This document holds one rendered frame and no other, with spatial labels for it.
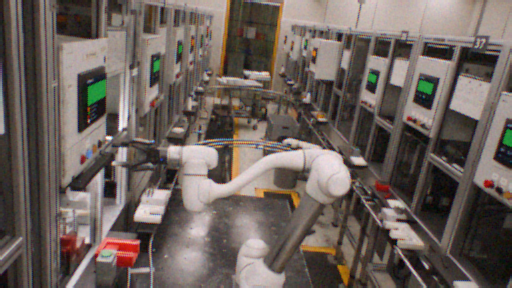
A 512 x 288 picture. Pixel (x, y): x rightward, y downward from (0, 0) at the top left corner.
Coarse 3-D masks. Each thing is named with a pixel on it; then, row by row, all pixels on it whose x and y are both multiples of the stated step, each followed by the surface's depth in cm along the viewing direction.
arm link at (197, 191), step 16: (272, 160) 173; (288, 160) 173; (304, 160) 173; (192, 176) 166; (240, 176) 172; (256, 176) 173; (192, 192) 166; (208, 192) 167; (224, 192) 170; (192, 208) 166
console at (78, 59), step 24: (72, 48) 123; (96, 48) 144; (72, 72) 125; (96, 72) 144; (72, 96) 127; (72, 120) 129; (96, 120) 149; (72, 144) 132; (96, 144) 157; (72, 168) 134
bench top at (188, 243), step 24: (168, 216) 260; (192, 216) 264; (216, 216) 269; (240, 216) 273; (264, 216) 278; (288, 216) 283; (168, 240) 233; (192, 240) 236; (216, 240) 240; (240, 240) 243; (264, 240) 247; (144, 264) 209; (168, 264) 211; (192, 264) 214; (216, 264) 217; (288, 264) 226
